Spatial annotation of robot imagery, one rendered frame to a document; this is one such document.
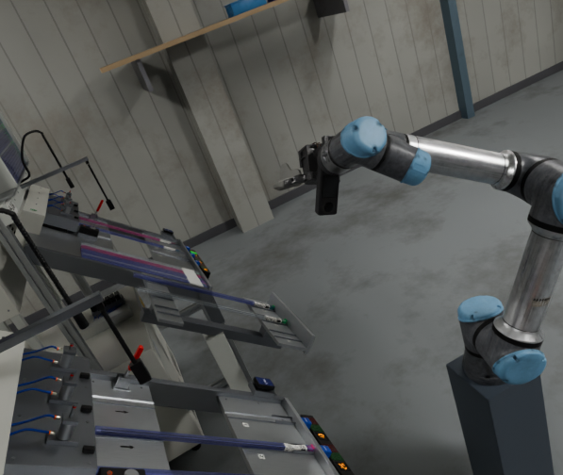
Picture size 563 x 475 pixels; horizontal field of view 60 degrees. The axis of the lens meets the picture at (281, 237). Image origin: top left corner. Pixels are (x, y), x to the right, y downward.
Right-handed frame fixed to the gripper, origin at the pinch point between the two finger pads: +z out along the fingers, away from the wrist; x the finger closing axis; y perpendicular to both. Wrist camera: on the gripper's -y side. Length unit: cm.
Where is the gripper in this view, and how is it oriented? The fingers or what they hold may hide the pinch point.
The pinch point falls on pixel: (302, 189)
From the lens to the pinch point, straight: 123.8
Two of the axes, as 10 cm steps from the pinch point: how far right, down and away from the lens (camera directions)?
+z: -3.3, 1.5, 9.3
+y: -1.1, -9.9, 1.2
